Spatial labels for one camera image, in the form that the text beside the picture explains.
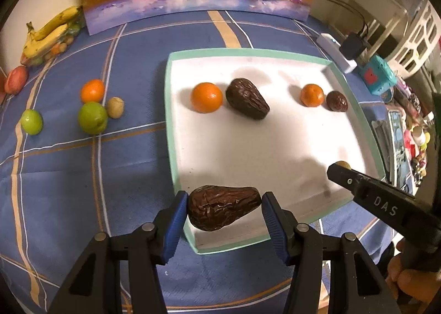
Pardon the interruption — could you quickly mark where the white chair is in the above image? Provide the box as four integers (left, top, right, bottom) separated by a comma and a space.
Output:
345, 0, 410, 46

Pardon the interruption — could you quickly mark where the teal toy box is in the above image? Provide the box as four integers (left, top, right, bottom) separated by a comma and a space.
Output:
358, 55, 397, 95

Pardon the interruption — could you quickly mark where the white lattice furniture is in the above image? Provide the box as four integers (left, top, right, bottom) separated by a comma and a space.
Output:
393, 0, 441, 77

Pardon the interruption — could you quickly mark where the large green apple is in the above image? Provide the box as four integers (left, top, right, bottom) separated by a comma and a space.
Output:
77, 102, 108, 135

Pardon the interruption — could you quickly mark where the smartphone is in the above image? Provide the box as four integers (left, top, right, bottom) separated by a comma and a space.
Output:
388, 111, 409, 190

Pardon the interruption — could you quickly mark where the long dark avocado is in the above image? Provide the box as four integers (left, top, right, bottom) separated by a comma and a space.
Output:
187, 185, 262, 231

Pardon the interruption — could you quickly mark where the banana bunch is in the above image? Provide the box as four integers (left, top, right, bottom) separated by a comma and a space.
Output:
21, 6, 83, 60

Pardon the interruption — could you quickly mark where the blue plaid tablecloth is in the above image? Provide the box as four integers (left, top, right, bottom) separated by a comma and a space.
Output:
0, 11, 407, 314

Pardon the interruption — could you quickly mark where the orange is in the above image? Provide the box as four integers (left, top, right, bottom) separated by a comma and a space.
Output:
191, 82, 223, 114
300, 84, 325, 107
80, 79, 105, 104

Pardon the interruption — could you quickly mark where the pile of colourful trinkets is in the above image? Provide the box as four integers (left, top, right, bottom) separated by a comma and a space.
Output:
386, 76, 435, 190

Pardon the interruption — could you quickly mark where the person's right hand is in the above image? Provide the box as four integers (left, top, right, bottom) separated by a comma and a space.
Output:
385, 238, 440, 306

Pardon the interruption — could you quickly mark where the small dark avocado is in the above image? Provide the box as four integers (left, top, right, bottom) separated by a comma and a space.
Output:
326, 91, 349, 112

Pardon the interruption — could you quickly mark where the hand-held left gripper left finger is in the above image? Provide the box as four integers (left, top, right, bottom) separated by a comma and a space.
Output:
48, 190, 189, 314

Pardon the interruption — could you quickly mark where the teal rimmed white tray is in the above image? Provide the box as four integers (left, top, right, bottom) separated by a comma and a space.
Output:
164, 48, 386, 254

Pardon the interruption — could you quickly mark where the pale yellow small fruit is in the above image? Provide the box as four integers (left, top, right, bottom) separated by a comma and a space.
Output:
106, 97, 125, 119

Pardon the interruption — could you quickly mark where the red peach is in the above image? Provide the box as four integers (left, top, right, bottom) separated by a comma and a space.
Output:
4, 66, 29, 95

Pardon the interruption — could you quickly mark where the white power strip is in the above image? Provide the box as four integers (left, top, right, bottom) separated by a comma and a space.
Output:
316, 33, 358, 74

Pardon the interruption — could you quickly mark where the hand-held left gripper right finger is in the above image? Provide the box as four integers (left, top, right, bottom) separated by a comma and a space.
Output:
261, 192, 402, 314

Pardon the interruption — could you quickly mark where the glass dish of small fruits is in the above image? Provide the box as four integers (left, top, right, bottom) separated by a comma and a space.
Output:
21, 21, 85, 66

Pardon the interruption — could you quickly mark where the black power adapter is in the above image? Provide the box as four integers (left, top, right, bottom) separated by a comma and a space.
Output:
339, 33, 369, 60

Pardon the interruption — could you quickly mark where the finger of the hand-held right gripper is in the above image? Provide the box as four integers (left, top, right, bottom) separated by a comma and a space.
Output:
327, 162, 369, 202

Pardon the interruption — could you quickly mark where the small green apple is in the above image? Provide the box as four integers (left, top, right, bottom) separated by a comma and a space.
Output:
21, 109, 44, 136

